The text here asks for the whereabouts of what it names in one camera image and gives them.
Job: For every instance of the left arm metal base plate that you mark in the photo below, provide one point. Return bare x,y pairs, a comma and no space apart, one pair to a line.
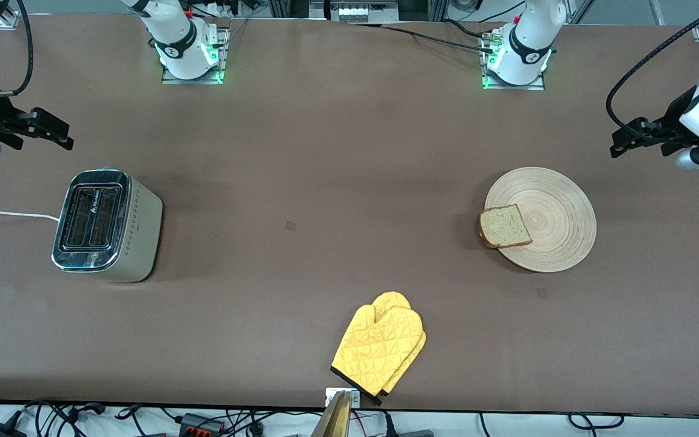
513,87

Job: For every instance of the gold metal bar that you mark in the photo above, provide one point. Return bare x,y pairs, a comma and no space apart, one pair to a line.
334,422

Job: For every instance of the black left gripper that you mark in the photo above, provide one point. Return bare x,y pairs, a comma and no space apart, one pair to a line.
675,119

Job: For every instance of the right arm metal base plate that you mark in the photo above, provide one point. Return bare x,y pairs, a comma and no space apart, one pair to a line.
192,81

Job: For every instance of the round wooden plate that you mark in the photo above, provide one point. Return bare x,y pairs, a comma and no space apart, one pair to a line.
559,218

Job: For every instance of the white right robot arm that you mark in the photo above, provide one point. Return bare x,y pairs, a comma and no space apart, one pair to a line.
173,36

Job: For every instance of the silver two-slot toaster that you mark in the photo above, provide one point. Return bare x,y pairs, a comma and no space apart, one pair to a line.
137,243

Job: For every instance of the black red connector box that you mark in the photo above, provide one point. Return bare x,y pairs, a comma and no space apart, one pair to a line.
201,425

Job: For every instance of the silver camera mount bracket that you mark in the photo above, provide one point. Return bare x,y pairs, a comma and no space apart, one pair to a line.
331,396

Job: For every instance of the white power strip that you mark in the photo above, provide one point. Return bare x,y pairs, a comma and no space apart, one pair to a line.
355,12

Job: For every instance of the yellow quilted oven mitt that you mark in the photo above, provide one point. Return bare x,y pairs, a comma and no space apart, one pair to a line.
374,352
393,299

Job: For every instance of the slice of bread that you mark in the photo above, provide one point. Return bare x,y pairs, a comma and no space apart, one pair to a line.
504,226

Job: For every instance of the aluminium frame structure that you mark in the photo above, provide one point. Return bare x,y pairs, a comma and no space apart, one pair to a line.
283,7

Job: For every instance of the black power adapter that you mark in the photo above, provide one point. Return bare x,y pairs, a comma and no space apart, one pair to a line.
0,431

